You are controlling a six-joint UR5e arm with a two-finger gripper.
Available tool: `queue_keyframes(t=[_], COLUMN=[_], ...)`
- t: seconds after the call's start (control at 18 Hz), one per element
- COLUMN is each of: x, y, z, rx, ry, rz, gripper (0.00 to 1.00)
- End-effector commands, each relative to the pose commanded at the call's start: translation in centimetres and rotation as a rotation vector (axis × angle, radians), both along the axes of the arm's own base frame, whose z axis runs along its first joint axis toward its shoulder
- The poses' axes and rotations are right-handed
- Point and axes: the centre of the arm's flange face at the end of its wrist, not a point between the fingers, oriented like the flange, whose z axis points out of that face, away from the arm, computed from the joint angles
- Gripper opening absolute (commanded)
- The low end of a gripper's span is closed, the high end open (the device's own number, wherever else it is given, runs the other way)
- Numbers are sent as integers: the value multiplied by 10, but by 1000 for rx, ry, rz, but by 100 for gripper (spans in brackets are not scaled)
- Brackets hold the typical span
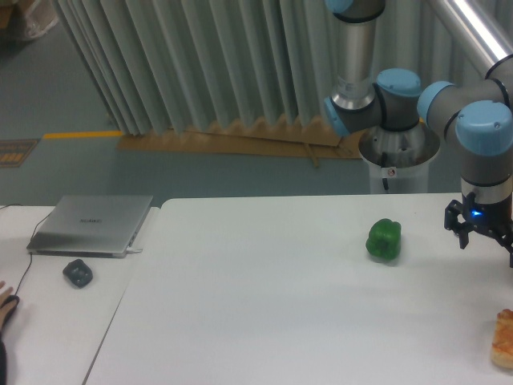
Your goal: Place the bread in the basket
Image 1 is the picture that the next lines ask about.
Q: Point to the person's hand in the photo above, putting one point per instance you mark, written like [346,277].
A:
[5,291]

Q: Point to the grey-green pleated curtain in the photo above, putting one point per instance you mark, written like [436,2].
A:
[162,65]

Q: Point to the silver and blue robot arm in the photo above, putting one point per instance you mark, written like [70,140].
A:
[476,121]

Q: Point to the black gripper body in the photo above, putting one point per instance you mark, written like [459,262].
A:
[492,219]

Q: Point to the brown cardboard sheet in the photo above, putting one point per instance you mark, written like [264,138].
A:
[314,141]

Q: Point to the black small controller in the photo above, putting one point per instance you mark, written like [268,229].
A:
[78,273]

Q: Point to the silver closed laptop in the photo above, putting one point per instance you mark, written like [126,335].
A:
[97,226]

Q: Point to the black computer mouse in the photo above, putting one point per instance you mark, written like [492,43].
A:
[8,307]

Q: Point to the toasted bread slice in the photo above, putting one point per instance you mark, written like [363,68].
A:
[501,347]

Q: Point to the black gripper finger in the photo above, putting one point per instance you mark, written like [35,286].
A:
[451,223]
[506,243]

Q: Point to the dark sleeve forearm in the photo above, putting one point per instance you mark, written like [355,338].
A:
[3,364]

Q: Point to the green bell pepper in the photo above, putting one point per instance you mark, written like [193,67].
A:
[384,239]

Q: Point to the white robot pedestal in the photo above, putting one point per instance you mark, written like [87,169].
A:
[399,162]

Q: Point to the white usb plug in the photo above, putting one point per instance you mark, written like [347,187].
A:
[133,251]

